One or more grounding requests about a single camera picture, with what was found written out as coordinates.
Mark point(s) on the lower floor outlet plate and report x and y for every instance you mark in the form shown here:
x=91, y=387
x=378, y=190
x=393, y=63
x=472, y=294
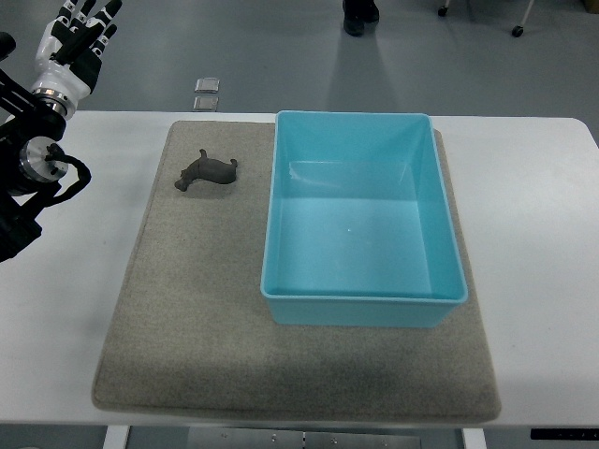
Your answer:
x=205, y=103

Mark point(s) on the blue plastic box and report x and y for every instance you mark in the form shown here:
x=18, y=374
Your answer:
x=359, y=230

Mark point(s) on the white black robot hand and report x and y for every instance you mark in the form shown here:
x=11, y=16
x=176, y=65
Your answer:
x=69, y=55

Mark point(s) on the upper floor outlet plate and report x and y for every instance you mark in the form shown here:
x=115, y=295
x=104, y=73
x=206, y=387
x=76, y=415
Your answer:
x=207, y=85

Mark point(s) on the black table control panel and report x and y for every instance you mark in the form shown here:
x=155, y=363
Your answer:
x=565, y=434

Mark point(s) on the floor outlet plate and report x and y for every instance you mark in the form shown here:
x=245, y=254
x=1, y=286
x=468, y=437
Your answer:
x=205, y=103
x=207, y=85

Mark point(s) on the metal table frame bracket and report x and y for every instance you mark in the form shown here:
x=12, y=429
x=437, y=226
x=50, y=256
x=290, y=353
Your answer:
x=229, y=437

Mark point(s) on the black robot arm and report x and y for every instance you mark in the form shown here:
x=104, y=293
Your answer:
x=36, y=173

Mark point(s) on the black shoes of person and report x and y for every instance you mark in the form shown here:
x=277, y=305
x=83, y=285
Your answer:
x=357, y=14

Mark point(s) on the brown hippo toy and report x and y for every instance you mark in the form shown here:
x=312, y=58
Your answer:
x=207, y=169

